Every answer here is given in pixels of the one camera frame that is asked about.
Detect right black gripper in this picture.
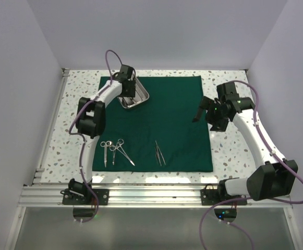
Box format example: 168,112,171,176
193,96,229,132

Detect stainless steel instrument tray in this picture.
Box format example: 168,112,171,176
117,78,150,109

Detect dark green surgical cloth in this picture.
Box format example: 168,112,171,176
92,76,213,172

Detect long steel curved forceps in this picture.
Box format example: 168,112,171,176
116,139,135,166

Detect steel tweezers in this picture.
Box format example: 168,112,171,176
155,140,166,166

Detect steel surgical scissors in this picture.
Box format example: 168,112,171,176
100,141,113,168

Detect small steel hemostat clamp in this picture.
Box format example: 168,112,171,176
110,145,117,165

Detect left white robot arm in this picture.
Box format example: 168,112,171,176
68,65,136,205

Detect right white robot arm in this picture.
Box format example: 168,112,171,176
193,81,298,205

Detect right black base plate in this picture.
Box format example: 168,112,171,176
200,183,248,206

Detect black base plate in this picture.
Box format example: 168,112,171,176
200,183,248,206
60,189,110,206

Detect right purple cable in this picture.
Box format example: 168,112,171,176
198,80,303,250

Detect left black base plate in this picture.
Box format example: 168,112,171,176
60,189,110,206

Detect aluminium rail frame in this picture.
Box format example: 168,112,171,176
6,69,302,249

